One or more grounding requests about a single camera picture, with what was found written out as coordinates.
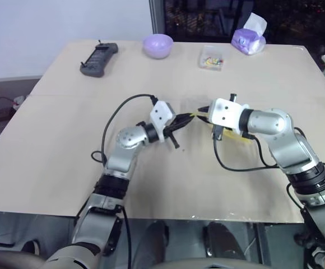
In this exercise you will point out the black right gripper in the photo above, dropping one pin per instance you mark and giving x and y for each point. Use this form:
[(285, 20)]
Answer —
[(218, 132)]

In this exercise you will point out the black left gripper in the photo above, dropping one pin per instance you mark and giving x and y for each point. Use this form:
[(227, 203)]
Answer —
[(171, 136)]

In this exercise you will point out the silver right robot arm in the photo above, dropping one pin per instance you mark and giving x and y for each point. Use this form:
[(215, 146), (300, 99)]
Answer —
[(291, 151)]

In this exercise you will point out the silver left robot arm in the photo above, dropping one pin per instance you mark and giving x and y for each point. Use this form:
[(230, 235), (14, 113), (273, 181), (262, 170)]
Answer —
[(123, 157)]

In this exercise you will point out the clear box with coloured clips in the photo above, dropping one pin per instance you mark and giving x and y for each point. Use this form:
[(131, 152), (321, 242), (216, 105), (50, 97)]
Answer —
[(212, 58)]

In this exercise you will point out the purple plastic bowl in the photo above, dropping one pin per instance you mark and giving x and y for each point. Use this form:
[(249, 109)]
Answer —
[(157, 46)]

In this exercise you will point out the purple tissue pack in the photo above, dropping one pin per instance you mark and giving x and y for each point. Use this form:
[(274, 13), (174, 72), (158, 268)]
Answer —
[(248, 40)]

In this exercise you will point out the dark grey remote controller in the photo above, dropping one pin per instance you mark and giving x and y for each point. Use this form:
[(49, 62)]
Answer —
[(98, 59)]

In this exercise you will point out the black table leg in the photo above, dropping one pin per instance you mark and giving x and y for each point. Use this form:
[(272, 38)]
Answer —
[(264, 243)]

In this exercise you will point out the black chair caster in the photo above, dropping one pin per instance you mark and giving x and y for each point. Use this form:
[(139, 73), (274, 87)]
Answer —
[(304, 239)]

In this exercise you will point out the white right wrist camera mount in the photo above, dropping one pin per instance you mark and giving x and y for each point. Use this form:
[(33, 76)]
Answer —
[(224, 112)]

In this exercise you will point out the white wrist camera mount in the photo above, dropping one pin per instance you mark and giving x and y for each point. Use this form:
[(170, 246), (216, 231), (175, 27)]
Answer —
[(224, 112), (161, 113)]

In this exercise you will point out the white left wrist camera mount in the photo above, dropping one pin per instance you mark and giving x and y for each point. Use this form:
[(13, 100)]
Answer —
[(161, 113)]

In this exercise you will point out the grey window frame post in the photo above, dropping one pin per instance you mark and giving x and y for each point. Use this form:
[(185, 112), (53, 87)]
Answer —
[(157, 16)]

